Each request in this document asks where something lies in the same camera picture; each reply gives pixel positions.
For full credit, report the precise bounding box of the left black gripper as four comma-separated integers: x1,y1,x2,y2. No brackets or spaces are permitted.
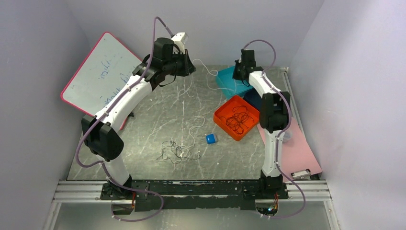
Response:
164,49,197,77

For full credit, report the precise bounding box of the teal plastic box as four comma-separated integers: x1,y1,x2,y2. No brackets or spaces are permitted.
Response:
216,66,253,99

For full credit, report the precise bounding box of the white cable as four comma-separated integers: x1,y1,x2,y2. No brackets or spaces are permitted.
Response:
177,58,245,99
182,115,207,150

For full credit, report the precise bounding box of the black cable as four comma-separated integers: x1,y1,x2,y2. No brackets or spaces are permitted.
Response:
219,106,256,132

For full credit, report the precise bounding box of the cable bundle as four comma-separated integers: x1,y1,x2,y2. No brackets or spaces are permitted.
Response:
156,139,202,165

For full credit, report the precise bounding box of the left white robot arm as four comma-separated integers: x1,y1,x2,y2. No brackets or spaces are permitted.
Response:
75,32,196,199

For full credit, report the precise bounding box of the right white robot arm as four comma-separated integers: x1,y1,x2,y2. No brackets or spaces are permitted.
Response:
233,49,292,198

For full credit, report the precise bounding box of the navy plastic box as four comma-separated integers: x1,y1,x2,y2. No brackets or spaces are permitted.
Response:
243,89,262,111

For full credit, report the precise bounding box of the orange plastic box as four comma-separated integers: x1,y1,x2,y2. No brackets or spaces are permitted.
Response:
213,95,259,141

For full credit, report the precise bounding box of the blue white small block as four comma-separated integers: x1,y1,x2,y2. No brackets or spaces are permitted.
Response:
205,133,217,144

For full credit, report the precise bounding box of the small clear cup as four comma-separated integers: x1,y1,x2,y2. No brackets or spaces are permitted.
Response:
282,130,293,143

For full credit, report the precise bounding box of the pink-framed whiteboard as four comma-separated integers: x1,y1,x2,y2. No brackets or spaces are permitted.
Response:
60,32,142,115

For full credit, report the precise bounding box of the pink mat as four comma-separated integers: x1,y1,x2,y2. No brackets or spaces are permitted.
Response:
257,116,323,182

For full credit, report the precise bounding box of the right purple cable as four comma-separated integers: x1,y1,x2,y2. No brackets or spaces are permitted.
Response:
241,39,307,220

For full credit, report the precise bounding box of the purple cable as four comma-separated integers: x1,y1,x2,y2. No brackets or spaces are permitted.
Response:
241,39,307,220
75,16,165,223

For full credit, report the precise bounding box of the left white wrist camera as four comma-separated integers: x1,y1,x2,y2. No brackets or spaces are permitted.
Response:
171,32,189,54

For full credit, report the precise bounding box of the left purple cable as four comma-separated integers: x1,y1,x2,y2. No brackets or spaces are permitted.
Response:
75,16,165,223

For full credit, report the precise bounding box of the small metal bracket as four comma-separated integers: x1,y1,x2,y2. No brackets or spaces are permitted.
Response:
291,169,311,180

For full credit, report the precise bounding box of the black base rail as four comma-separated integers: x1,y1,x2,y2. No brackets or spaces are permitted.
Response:
100,179,289,214

